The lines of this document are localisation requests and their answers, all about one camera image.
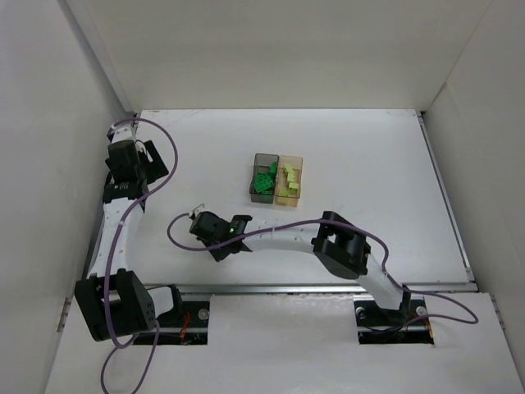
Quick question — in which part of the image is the dark green curved lego brick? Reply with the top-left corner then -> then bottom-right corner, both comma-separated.
268,162 -> 278,176

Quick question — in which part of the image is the lime curved lego brick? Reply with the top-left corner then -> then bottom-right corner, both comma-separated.
284,163 -> 294,174

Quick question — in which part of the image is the dark green lego plate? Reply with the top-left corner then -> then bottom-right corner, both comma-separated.
253,172 -> 275,195

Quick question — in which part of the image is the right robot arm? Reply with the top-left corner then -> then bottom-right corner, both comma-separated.
189,211 -> 404,311

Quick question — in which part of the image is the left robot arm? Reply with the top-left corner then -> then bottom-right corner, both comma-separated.
75,140 -> 182,341

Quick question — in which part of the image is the grey transparent container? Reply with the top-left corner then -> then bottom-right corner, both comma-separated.
249,153 -> 279,204

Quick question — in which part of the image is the orange transparent container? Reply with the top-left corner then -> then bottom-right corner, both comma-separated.
274,155 -> 303,208

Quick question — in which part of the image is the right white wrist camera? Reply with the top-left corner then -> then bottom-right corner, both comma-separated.
189,204 -> 205,216

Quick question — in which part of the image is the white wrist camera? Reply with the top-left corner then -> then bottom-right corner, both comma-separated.
107,121 -> 136,144
189,204 -> 205,216

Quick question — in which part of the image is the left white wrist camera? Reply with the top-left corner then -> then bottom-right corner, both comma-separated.
107,121 -> 136,144

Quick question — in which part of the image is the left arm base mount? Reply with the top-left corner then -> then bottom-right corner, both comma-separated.
157,295 -> 210,346

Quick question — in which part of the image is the aluminium rail front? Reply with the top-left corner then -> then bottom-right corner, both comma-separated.
176,282 -> 479,295

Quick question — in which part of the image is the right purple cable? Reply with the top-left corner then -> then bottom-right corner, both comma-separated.
167,211 -> 479,334

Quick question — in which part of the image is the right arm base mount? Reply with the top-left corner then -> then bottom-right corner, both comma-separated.
354,295 -> 434,345

